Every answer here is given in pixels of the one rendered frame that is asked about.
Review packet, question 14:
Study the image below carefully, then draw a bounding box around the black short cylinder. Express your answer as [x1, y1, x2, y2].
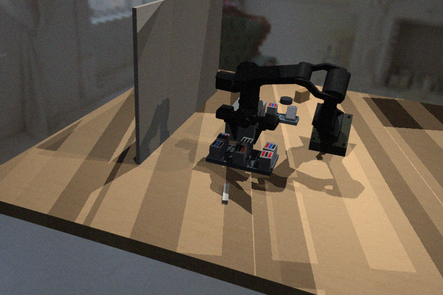
[280, 96, 292, 105]

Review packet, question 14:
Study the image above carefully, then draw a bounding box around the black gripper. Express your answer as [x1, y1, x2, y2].
[216, 95, 279, 145]

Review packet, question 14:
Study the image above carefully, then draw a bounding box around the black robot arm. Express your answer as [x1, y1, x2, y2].
[216, 61, 350, 141]

